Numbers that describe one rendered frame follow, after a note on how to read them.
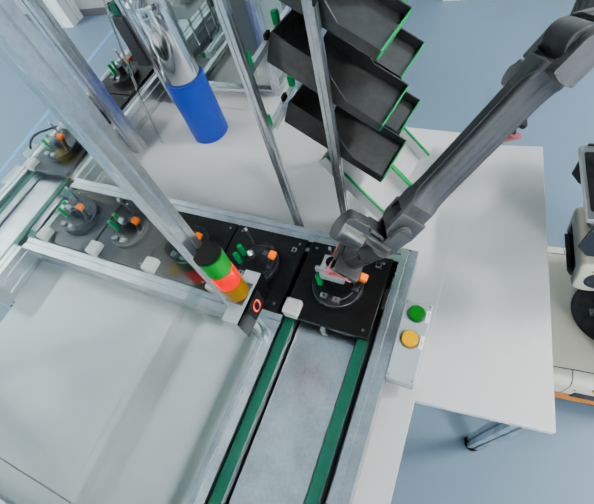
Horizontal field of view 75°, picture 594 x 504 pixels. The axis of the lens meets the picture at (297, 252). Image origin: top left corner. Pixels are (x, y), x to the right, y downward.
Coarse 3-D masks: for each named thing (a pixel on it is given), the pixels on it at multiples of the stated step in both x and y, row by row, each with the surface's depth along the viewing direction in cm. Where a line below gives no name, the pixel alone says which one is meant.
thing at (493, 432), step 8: (488, 424) 128; (496, 424) 119; (504, 424) 108; (480, 432) 138; (488, 432) 126; (496, 432) 116; (504, 432) 113; (512, 432) 110; (520, 432) 107; (472, 440) 151; (480, 440) 137; (488, 440) 132; (496, 440) 128; (472, 448) 162; (480, 448) 154
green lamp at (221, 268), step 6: (222, 252) 66; (222, 258) 66; (228, 258) 69; (216, 264) 65; (222, 264) 66; (228, 264) 68; (204, 270) 66; (210, 270) 65; (216, 270) 66; (222, 270) 67; (228, 270) 68; (210, 276) 67; (216, 276) 67; (222, 276) 68
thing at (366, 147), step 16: (304, 96) 97; (288, 112) 91; (304, 112) 88; (320, 112) 97; (336, 112) 98; (304, 128) 93; (320, 128) 90; (352, 128) 97; (368, 128) 98; (384, 128) 97; (352, 144) 96; (368, 144) 96; (384, 144) 97; (400, 144) 98; (352, 160) 93; (368, 160) 95; (384, 160) 96; (384, 176) 92
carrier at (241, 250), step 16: (240, 240) 121; (256, 240) 120; (272, 240) 119; (288, 240) 117; (304, 240) 116; (240, 256) 116; (256, 256) 110; (288, 256) 114; (240, 272) 111; (272, 272) 110; (288, 272) 112; (272, 288) 110; (288, 288) 110; (272, 304) 107
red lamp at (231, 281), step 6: (234, 270) 71; (228, 276) 69; (234, 276) 71; (240, 276) 74; (216, 282) 69; (222, 282) 69; (228, 282) 70; (234, 282) 71; (222, 288) 71; (228, 288) 72; (234, 288) 72
